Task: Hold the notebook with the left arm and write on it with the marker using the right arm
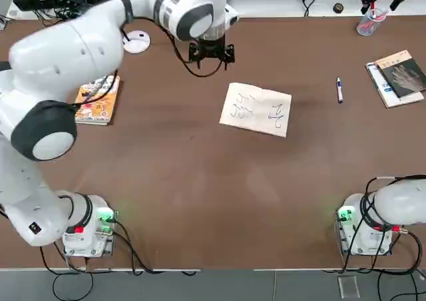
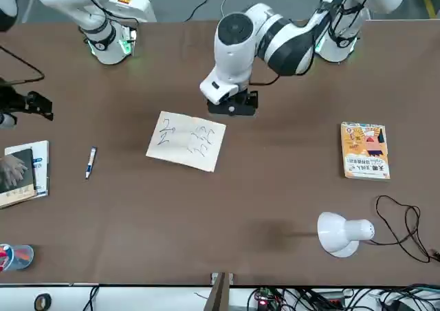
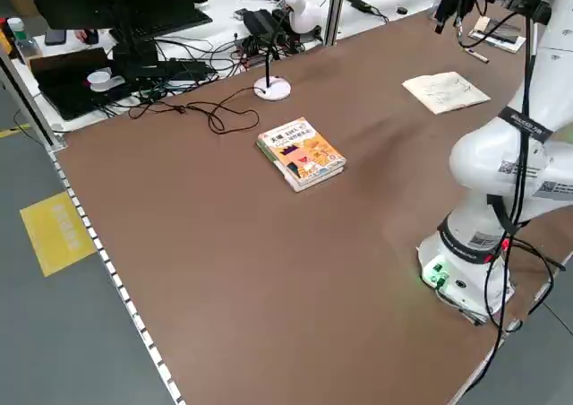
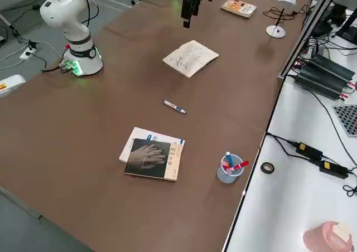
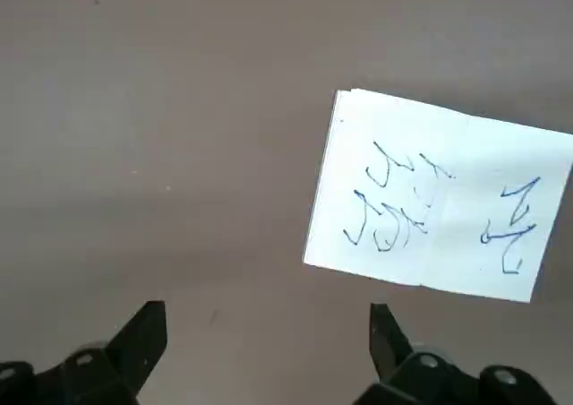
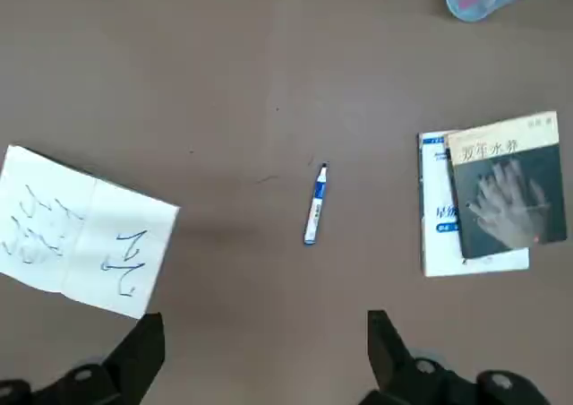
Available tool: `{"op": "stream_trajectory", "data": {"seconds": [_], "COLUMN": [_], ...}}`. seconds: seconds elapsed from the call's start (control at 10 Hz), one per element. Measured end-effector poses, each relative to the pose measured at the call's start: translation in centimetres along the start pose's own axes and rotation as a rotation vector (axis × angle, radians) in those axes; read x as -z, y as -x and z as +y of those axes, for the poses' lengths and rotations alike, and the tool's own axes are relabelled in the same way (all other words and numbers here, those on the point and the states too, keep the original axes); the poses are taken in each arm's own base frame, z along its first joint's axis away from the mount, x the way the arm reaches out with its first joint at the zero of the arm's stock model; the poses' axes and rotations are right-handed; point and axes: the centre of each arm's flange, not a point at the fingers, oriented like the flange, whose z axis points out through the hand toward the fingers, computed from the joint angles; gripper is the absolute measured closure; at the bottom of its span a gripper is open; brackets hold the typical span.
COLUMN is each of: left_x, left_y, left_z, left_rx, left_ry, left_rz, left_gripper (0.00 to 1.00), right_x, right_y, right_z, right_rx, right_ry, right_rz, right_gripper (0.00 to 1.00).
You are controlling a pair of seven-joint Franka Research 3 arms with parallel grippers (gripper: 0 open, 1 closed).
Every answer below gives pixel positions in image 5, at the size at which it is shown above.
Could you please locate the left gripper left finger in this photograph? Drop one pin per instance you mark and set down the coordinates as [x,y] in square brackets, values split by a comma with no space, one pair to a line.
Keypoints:
[112,369]

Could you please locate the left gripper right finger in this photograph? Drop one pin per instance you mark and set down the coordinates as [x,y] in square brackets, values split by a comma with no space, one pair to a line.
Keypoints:
[403,378]

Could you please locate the white notebook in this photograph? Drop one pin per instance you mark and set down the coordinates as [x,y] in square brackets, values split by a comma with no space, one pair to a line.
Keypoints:
[403,154]

